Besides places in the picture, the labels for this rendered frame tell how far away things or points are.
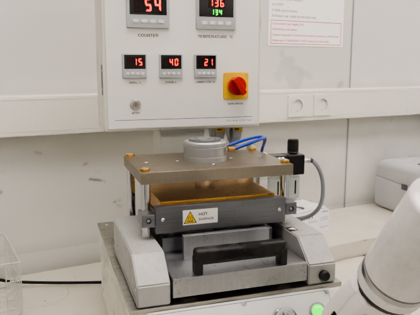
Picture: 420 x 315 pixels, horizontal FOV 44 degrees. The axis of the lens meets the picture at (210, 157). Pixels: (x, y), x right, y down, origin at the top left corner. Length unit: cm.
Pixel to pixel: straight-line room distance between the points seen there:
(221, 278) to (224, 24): 52
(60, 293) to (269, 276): 63
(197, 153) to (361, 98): 101
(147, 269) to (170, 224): 10
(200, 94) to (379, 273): 58
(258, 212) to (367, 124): 108
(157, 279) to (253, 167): 26
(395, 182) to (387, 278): 123
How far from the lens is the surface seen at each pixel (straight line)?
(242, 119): 110
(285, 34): 169
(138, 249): 82
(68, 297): 130
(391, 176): 186
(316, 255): 88
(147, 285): 78
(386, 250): 62
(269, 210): 91
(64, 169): 142
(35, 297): 131
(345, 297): 70
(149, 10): 104
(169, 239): 88
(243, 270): 81
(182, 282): 79
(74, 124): 136
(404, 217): 59
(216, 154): 92
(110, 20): 104
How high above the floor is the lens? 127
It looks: 10 degrees down
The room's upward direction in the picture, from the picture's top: straight up
